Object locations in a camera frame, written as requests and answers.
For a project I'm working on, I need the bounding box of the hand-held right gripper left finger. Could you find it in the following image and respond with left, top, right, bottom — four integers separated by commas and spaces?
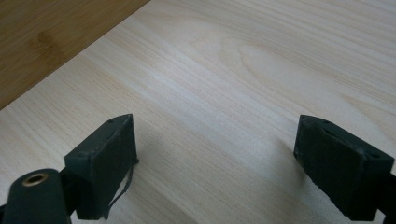
64, 113, 140, 221

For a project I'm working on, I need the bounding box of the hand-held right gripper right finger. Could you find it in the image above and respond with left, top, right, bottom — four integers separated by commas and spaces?
292, 114, 395, 222

